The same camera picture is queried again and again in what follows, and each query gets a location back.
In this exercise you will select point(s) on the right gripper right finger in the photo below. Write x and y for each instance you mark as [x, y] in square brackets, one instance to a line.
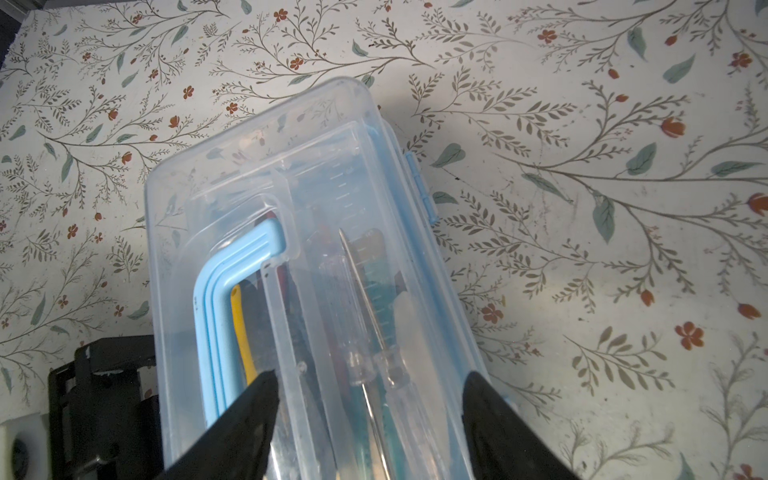
[500, 444]

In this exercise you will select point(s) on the blue plastic tool box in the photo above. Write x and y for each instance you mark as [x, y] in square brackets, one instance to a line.
[260, 205]

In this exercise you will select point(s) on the clear handled screwdriver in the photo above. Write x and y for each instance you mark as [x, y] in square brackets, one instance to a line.
[414, 429]

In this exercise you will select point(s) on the teal utility knife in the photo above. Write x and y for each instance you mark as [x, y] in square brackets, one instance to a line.
[371, 257]

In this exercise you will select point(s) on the yellow black screwdriver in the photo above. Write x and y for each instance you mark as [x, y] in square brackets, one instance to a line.
[241, 335]

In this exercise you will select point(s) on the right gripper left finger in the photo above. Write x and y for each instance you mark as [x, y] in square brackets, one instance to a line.
[237, 445]

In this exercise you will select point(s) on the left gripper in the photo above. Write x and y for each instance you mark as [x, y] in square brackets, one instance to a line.
[101, 426]

